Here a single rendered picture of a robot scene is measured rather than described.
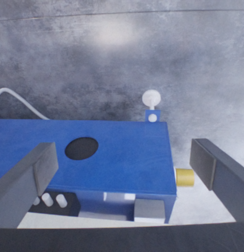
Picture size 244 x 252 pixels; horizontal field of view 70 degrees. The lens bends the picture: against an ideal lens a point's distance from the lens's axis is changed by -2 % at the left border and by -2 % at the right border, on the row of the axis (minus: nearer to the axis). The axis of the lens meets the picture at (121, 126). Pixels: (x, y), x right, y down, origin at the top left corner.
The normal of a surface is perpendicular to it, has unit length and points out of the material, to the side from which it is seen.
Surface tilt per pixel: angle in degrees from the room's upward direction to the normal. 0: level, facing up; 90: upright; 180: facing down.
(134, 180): 90
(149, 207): 90
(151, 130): 90
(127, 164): 90
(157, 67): 0
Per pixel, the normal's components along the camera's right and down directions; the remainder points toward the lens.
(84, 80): -0.09, 0.65
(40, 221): -0.05, -0.76
